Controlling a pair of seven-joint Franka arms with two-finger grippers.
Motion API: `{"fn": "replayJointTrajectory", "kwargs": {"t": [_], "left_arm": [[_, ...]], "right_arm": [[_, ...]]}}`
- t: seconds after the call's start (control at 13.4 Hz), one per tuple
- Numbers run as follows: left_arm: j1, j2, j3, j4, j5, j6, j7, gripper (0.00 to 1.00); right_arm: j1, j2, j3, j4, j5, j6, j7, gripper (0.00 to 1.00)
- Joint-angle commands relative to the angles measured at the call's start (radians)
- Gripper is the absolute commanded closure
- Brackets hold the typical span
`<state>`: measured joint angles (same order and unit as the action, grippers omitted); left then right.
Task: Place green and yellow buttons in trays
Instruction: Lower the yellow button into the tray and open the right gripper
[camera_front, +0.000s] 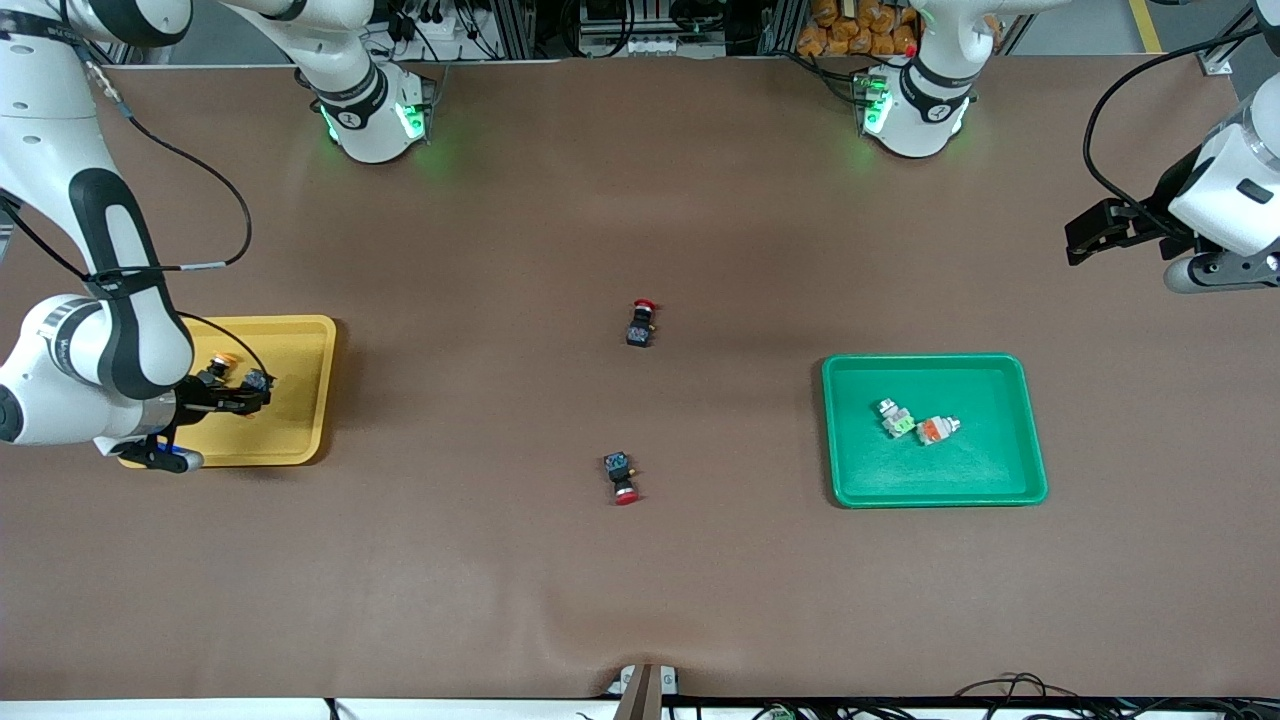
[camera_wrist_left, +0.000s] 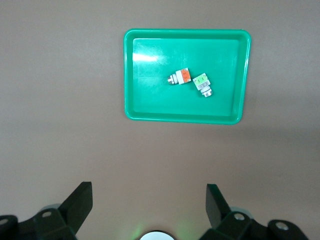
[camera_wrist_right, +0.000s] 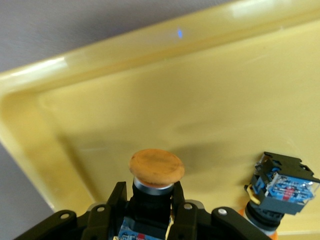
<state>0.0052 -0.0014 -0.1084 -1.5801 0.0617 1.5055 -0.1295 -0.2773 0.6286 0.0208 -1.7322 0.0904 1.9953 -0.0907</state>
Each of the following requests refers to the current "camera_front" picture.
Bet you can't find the yellow plastic tray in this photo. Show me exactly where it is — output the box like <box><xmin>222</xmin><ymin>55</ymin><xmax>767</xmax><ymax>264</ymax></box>
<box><xmin>118</xmin><ymin>315</ymin><xmax>338</xmax><ymax>469</ymax></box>

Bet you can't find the green plastic tray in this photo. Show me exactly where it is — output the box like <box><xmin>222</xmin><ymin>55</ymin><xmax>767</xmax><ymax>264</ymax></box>
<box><xmin>821</xmin><ymin>353</ymin><xmax>1050</xmax><ymax>509</ymax></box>

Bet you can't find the bag of orange objects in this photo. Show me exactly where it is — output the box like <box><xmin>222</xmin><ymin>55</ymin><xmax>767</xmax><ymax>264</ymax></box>
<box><xmin>797</xmin><ymin>0</ymin><xmax>919</xmax><ymax>58</ymax></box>

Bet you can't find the white power strip with plugs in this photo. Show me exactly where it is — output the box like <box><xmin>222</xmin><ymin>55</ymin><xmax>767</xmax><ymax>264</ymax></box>
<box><xmin>395</xmin><ymin>5</ymin><xmax>481</xmax><ymax>61</ymax></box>

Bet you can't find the brown table mat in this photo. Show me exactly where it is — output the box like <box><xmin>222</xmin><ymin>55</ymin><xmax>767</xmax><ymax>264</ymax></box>
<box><xmin>0</xmin><ymin>55</ymin><xmax>1280</xmax><ymax>701</ymax></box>

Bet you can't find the long white power strip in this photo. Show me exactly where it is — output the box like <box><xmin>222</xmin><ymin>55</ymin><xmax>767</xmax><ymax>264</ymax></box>
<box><xmin>598</xmin><ymin>33</ymin><xmax>723</xmax><ymax>58</ymax></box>

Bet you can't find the metal table edge clamp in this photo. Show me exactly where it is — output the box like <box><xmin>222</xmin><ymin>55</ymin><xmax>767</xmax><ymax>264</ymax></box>
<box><xmin>608</xmin><ymin>663</ymin><xmax>681</xmax><ymax>720</ymax></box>

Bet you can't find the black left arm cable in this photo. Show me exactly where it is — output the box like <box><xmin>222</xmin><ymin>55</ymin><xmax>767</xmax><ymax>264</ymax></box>
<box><xmin>1083</xmin><ymin>25</ymin><xmax>1280</xmax><ymax>221</ymax></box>

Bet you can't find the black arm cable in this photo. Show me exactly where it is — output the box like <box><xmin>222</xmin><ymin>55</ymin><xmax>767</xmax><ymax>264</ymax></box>
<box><xmin>1083</xmin><ymin>25</ymin><xmax>1280</xmax><ymax>221</ymax></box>
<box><xmin>0</xmin><ymin>30</ymin><xmax>276</xmax><ymax>386</ymax></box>

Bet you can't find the aluminium frame post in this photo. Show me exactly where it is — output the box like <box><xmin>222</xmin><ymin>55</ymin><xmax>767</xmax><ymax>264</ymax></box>
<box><xmin>1200</xmin><ymin>0</ymin><xmax>1280</xmax><ymax>78</ymax></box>

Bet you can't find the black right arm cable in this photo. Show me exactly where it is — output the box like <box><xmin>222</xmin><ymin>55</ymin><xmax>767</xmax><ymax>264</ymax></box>
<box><xmin>0</xmin><ymin>30</ymin><xmax>276</xmax><ymax>386</ymax></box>

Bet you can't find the black cable bundle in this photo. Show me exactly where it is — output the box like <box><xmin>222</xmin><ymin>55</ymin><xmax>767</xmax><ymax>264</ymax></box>
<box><xmin>690</xmin><ymin>673</ymin><xmax>1280</xmax><ymax>720</ymax></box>

